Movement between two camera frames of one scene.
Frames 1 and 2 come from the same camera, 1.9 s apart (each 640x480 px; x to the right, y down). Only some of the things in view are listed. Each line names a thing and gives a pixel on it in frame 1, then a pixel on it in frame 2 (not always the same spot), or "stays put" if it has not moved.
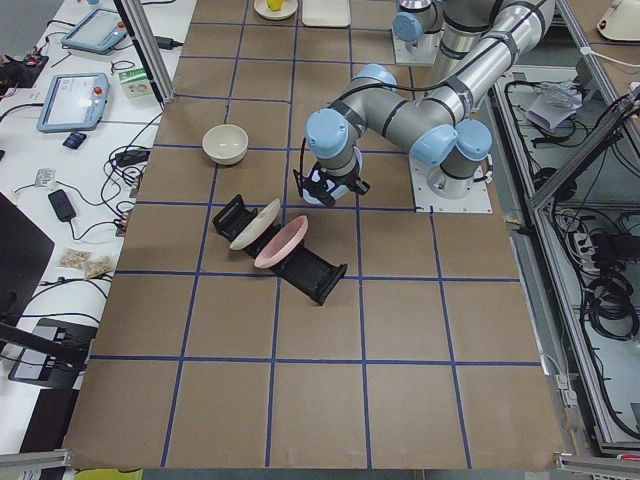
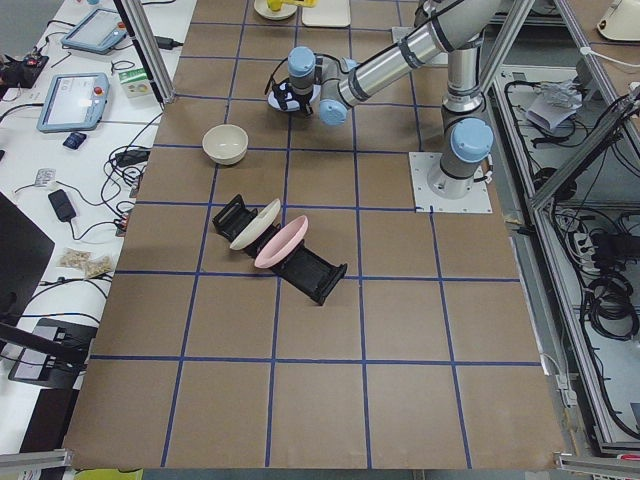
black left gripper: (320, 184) → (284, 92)
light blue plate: (338, 193) → (291, 105)
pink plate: (283, 243) stays put
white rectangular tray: (326, 13) stays put
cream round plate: (289, 8) stays put
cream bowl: (225, 144) stays put
